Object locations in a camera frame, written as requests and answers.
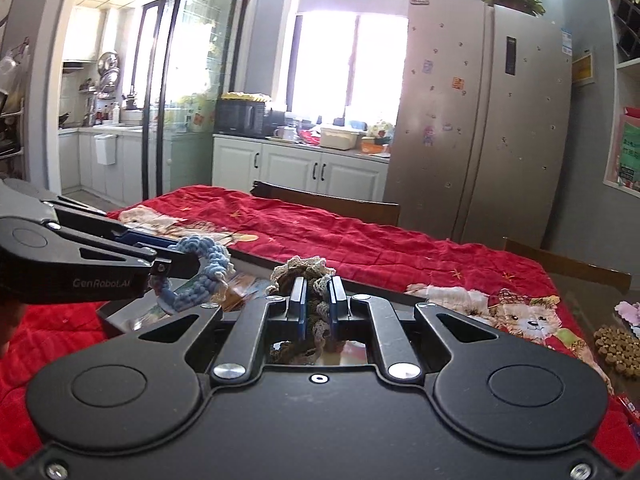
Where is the dark wooden chair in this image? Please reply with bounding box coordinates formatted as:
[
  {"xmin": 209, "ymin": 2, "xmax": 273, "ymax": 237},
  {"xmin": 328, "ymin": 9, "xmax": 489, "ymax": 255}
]
[
  {"xmin": 502, "ymin": 237, "xmax": 634, "ymax": 297},
  {"xmin": 250, "ymin": 180, "xmax": 402, "ymax": 227}
]

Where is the black microwave oven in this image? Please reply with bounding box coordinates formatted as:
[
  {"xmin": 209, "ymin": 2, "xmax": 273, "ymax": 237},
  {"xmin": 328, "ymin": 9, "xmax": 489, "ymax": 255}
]
[{"xmin": 215, "ymin": 98, "xmax": 272, "ymax": 139}]

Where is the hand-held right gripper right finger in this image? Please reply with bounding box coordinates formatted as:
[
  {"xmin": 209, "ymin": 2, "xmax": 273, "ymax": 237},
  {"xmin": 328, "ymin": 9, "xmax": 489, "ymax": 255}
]
[{"xmin": 329, "ymin": 277, "xmax": 501, "ymax": 381}]

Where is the black framed glass door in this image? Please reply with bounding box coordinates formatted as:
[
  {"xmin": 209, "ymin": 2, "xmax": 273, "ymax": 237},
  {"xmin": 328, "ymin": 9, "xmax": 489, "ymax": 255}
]
[{"xmin": 142, "ymin": 0, "xmax": 252, "ymax": 202}]

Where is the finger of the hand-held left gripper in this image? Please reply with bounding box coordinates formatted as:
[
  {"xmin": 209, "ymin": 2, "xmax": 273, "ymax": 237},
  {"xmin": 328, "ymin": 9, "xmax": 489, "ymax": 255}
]
[
  {"xmin": 44, "ymin": 196, "xmax": 174, "ymax": 251},
  {"xmin": 47, "ymin": 224, "xmax": 203, "ymax": 279}
]

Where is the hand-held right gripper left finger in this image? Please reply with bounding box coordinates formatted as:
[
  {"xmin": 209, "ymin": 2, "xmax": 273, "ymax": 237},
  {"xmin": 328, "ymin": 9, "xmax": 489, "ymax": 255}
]
[{"xmin": 136, "ymin": 277, "xmax": 307, "ymax": 386}]

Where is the white plastic container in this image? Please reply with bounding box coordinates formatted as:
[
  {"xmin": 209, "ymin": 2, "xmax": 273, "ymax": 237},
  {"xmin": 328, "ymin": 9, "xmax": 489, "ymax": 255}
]
[{"xmin": 319, "ymin": 127, "xmax": 364, "ymax": 151}]

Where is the brown beaded mat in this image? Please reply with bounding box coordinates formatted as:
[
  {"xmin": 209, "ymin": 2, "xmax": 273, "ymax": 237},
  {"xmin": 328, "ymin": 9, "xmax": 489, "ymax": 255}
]
[{"xmin": 592, "ymin": 324, "xmax": 640, "ymax": 377}]

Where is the white wall shelf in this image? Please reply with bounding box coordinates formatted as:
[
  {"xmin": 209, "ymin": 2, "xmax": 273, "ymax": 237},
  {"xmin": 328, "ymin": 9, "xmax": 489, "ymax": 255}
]
[{"xmin": 599, "ymin": 0, "xmax": 640, "ymax": 197}]

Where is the brown crochet scrunchie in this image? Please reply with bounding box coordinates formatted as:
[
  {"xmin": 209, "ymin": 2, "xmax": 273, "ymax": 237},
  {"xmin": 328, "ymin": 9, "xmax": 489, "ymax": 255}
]
[{"xmin": 267, "ymin": 256, "xmax": 347, "ymax": 367}]

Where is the silver two-door refrigerator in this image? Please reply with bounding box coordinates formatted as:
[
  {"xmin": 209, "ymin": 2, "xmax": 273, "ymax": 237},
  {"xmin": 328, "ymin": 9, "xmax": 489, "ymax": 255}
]
[{"xmin": 382, "ymin": 0, "xmax": 574, "ymax": 252}]

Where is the blue crochet scrunchie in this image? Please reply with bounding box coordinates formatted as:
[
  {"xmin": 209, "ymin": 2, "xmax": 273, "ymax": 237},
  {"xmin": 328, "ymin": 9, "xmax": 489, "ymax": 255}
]
[{"xmin": 149, "ymin": 235, "xmax": 236, "ymax": 317}]

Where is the red printed blanket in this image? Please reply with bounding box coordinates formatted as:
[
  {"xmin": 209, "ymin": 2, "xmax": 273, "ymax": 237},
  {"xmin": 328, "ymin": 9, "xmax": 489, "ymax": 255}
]
[{"xmin": 0, "ymin": 185, "xmax": 640, "ymax": 471}]

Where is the white kitchen cabinet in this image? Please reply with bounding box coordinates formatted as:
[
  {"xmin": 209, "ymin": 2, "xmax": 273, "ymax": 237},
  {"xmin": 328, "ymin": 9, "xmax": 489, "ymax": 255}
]
[{"xmin": 212, "ymin": 134, "xmax": 391, "ymax": 207}]

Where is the green printed package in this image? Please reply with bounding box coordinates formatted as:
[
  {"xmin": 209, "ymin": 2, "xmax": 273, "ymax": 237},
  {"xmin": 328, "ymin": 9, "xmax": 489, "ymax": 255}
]
[{"xmin": 616, "ymin": 107, "xmax": 640, "ymax": 187}]

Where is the white hanging bin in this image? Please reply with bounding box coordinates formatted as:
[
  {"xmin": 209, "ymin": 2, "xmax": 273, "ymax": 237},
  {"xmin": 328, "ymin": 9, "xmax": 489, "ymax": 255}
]
[{"xmin": 94, "ymin": 132, "xmax": 119, "ymax": 166}]

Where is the yellow wall sign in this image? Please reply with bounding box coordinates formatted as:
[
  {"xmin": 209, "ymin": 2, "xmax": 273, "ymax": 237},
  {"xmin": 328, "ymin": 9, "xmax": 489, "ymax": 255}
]
[{"xmin": 571, "ymin": 52, "xmax": 596, "ymax": 86}]

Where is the black shallow box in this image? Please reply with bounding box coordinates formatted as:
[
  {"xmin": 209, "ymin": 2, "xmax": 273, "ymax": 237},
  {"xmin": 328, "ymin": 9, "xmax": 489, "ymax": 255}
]
[{"xmin": 97, "ymin": 250, "xmax": 432, "ymax": 361}]

